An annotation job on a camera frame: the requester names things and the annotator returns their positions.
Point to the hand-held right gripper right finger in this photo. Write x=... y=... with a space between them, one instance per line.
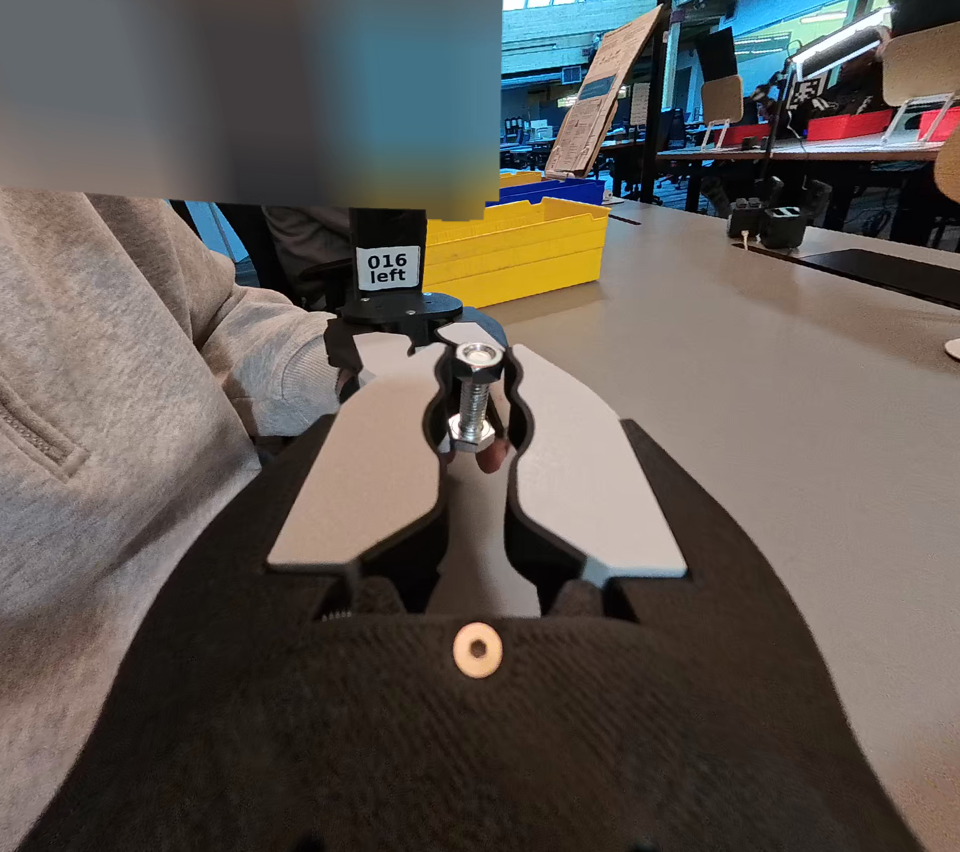
x=592 y=484

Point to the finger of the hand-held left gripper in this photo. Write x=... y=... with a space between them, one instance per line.
x=386 y=355
x=469 y=334

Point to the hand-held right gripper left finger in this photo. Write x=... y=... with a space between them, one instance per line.
x=360 y=484

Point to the silver hex bolt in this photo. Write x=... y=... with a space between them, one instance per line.
x=474 y=398

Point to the person's left forearm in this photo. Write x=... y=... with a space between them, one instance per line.
x=277 y=364

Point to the beige desk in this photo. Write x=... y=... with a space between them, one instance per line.
x=712 y=379

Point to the person's left hand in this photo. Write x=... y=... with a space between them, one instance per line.
x=493 y=458

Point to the yellow plastic bin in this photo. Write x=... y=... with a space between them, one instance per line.
x=517 y=259
x=521 y=179

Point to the blue plastic bin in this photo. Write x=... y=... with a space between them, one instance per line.
x=555 y=191

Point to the brown printed document board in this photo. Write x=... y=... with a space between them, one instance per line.
x=600 y=101

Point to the red plastic bin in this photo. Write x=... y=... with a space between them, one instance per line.
x=746 y=135
x=941 y=119
x=851 y=125

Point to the small cork board stand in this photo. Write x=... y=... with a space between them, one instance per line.
x=721 y=101
x=919 y=68

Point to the black support pole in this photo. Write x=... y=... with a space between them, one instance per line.
x=660 y=41

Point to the wooden work table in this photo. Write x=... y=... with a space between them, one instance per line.
x=825 y=150

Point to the black and white marker tag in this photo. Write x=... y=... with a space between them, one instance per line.
x=808 y=92

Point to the white bar lamp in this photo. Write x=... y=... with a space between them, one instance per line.
x=840 y=49

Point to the brown backing board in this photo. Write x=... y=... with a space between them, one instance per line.
x=950 y=165

